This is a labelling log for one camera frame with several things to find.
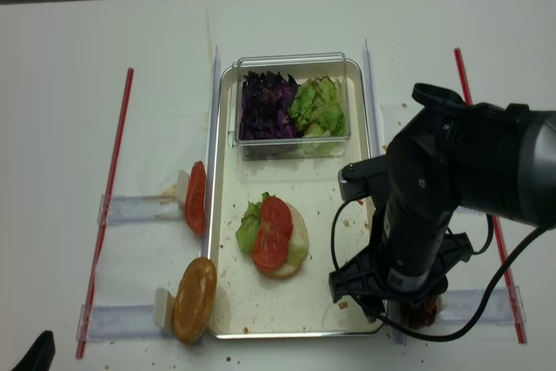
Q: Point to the white lower left pusher block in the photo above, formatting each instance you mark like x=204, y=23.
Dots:
x=163, y=310

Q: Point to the clear lower left rail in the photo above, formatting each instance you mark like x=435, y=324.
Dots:
x=114, y=323

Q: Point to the toasted bun half standing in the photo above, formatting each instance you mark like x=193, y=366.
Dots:
x=195, y=300

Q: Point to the red left guide rod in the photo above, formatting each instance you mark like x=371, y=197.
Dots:
x=84, y=320

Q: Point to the standing meat patty stack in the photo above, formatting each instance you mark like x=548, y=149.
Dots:
x=415, y=316

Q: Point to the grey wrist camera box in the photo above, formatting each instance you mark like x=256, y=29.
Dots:
x=367, y=178

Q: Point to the purple cabbage shreds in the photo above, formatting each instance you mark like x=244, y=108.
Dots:
x=266, y=99

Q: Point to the tomato slices on bun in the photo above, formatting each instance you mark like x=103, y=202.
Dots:
x=270, y=251

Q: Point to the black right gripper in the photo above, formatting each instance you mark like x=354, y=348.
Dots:
x=407, y=258

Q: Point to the lettuce leaf on bun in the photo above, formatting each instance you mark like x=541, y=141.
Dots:
x=247, y=232

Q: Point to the clear upper left rail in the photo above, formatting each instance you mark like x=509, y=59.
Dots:
x=120, y=209

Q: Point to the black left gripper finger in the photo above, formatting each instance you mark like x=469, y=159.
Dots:
x=40, y=355

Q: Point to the bottom bun on tray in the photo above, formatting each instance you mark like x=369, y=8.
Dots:
x=298, y=248

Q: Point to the red right guide rod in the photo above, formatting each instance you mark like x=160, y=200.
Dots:
x=491, y=200

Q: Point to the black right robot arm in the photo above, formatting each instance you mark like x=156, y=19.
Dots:
x=450, y=155

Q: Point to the clear plastic salad container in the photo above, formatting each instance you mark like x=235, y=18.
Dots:
x=301, y=68

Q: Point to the green lettuce in container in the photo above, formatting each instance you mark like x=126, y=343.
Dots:
x=316, y=109

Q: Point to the red guide rod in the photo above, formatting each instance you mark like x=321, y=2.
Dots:
x=491, y=200
x=84, y=320

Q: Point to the clear right long rail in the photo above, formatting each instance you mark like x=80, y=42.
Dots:
x=372, y=108

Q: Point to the white upper left pusher block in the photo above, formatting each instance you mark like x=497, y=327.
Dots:
x=181, y=189

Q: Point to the standing tomato slice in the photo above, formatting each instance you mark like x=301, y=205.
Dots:
x=194, y=212

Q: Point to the white pusher block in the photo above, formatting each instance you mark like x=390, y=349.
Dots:
x=181, y=189
x=163, y=310

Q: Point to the white metal tray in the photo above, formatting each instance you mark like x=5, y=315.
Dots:
x=250, y=304

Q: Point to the clear lower right rail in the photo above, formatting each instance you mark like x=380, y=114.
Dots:
x=459, y=305

